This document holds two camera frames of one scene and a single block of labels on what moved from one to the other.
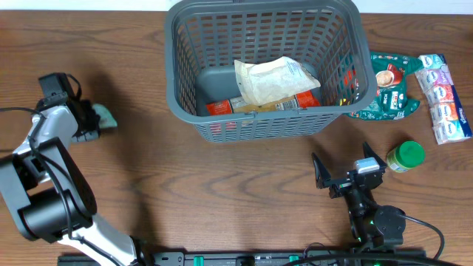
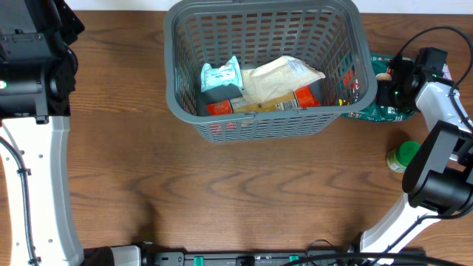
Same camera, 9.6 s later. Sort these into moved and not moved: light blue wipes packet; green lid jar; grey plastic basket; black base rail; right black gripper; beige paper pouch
Moved: light blue wipes packet; right black gripper; beige paper pouch
Not moved: grey plastic basket; black base rail; green lid jar
